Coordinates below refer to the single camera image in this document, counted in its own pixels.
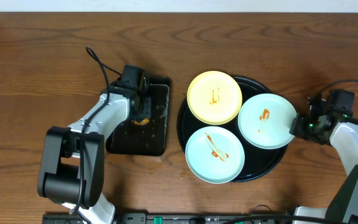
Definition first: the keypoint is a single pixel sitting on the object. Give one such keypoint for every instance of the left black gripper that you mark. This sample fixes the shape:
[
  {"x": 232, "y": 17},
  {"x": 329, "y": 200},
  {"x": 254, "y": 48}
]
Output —
[{"x": 145, "y": 104}]

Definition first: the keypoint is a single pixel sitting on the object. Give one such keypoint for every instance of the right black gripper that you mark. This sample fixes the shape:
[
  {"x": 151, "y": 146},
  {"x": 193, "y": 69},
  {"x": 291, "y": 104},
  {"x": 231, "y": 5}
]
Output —
[{"x": 297, "y": 129}]

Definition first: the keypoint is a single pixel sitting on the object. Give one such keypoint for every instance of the orange green scrub sponge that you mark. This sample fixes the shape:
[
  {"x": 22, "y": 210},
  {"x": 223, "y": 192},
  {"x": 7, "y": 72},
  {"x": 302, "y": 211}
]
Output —
[{"x": 141, "y": 121}]

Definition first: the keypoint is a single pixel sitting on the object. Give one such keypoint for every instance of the light blue plate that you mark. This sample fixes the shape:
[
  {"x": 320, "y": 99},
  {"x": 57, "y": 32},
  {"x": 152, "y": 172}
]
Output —
[
  {"x": 265, "y": 121},
  {"x": 215, "y": 155}
]

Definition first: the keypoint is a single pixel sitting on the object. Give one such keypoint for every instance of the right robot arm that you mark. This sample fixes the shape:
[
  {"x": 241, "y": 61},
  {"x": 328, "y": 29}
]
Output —
[{"x": 339, "y": 131}]

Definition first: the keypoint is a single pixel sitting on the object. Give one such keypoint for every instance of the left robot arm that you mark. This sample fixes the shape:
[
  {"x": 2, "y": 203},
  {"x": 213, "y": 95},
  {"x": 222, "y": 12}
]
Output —
[{"x": 72, "y": 168}]

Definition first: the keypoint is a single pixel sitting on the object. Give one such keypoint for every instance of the black rectangular water tray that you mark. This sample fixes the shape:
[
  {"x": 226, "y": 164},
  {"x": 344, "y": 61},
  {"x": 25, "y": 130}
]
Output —
[{"x": 147, "y": 138}]

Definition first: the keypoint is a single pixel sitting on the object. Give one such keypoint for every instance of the black round serving tray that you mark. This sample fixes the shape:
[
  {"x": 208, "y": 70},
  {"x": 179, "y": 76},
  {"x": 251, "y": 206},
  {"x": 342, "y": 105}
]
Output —
[{"x": 258, "y": 161}]

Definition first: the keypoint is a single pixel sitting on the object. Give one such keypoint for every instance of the yellow dirty plate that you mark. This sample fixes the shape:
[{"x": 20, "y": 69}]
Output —
[{"x": 214, "y": 97}]

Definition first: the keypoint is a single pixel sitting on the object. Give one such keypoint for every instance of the light blue plate front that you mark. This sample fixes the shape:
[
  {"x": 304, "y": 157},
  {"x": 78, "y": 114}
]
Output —
[{"x": 215, "y": 155}]

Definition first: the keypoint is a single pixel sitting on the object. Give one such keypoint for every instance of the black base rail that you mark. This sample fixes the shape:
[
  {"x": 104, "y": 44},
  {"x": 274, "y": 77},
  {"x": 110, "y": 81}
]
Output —
[{"x": 133, "y": 218}]

